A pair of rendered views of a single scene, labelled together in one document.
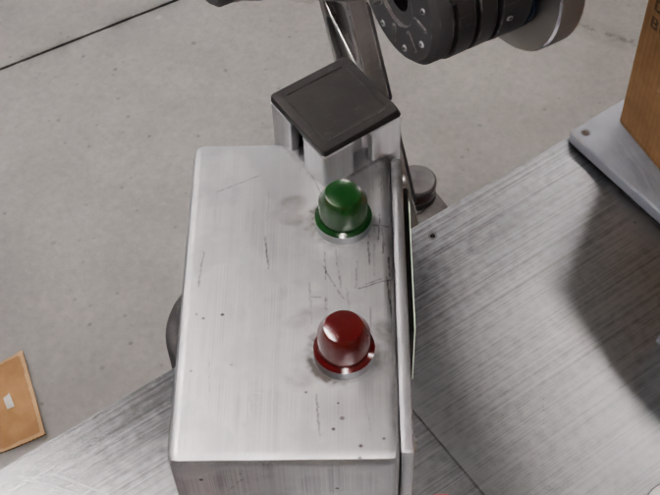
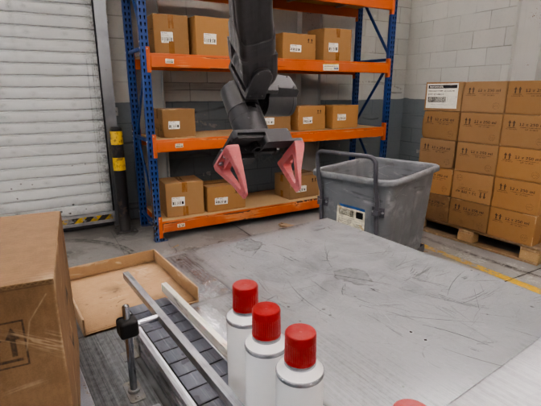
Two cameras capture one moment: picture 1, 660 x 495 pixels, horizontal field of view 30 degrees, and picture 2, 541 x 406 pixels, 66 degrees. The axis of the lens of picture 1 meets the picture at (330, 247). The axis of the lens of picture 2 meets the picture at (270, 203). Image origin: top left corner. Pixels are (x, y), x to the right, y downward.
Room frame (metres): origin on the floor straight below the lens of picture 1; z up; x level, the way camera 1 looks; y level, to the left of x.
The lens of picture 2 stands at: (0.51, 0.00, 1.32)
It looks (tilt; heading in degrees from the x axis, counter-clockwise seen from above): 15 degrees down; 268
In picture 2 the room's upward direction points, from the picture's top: straight up
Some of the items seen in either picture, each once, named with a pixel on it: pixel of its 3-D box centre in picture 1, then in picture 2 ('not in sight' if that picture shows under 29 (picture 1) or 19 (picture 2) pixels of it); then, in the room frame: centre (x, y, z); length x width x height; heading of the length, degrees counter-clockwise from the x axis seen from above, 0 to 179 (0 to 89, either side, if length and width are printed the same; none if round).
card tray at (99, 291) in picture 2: not in sight; (125, 285); (0.84, -0.96, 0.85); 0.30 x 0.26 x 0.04; 123
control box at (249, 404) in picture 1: (304, 394); not in sight; (0.31, 0.02, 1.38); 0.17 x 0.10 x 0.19; 178
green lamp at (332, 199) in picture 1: (343, 206); not in sight; (0.34, -0.01, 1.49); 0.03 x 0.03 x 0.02
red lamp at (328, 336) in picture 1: (344, 338); not in sight; (0.27, 0.00, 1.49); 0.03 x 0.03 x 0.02
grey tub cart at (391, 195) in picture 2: not in sight; (373, 211); (-0.35, -2.83, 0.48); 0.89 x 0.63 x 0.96; 46
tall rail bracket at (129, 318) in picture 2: not in sight; (142, 345); (0.70, -0.61, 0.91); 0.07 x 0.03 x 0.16; 33
